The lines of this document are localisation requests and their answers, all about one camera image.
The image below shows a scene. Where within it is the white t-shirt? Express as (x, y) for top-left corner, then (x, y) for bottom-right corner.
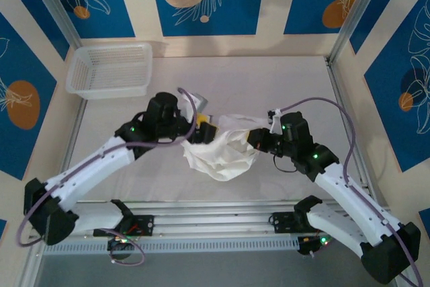
(181, 112), (270, 183)

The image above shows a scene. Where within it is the white plastic mesh basket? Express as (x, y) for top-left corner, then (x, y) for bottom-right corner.
(65, 42), (154, 100)

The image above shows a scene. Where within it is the black controller board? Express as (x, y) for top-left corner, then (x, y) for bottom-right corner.
(297, 235), (333, 256)
(107, 237), (135, 253)

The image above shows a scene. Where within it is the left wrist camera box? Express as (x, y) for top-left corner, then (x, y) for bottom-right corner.
(191, 93), (208, 112)

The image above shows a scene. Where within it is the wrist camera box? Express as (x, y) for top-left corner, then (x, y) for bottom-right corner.
(267, 108), (283, 135)
(191, 93), (208, 112)

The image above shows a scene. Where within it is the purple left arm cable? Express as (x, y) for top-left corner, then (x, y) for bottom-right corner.
(16, 87), (199, 266)

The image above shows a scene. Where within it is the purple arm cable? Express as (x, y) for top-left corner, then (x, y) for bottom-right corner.
(277, 97), (423, 287)
(16, 87), (199, 266)

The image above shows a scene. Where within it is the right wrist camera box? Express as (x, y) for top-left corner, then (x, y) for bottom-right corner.
(267, 108), (283, 135)

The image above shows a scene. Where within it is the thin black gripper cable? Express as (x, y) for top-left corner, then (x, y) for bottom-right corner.
(272, 154), (298, 173)

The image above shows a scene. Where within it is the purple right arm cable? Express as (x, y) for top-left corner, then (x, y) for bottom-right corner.
(277, 97), (423, 287)

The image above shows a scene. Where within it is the aluminium table side rail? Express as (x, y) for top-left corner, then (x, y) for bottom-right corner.
(325, 58), (380, 207)
(48, 98), (87, 214)

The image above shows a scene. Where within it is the aluminium mounting rail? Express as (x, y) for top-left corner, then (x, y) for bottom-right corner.
(28, 199), (400, 244)

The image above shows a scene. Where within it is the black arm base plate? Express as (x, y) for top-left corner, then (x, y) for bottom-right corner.
(271, 212), (312, 234)
(93, 214), (155, 237)

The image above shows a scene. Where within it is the grey slotted cable duct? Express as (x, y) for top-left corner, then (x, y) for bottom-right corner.
(42, 236), (300, 256)

